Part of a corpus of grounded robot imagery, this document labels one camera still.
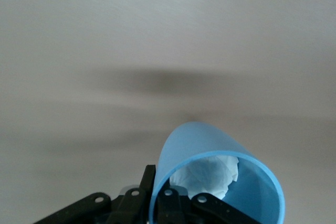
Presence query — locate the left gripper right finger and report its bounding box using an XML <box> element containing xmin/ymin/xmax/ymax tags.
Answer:
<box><xmin>156</xmin><ymin>188</ymin><xmax>257</xmax><ymax>224</ymax></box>

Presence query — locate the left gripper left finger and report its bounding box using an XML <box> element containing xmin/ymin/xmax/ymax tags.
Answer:
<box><xmin>34</xmin><ymin>165</ymin><xmax>157</xmax><ymax>224</ymax></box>

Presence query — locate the blue plastic cup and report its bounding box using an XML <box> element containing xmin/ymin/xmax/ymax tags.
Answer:
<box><xmin>148</xmin><ymin>121</ymin><xmax>286</xmax><ymax>224</ymax></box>

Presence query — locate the white crumpled tissue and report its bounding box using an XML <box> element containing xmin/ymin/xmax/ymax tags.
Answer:
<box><xmin>169</xmin><ymin>155</ymin><xmax>240</xmax><ymax>200</ymax></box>

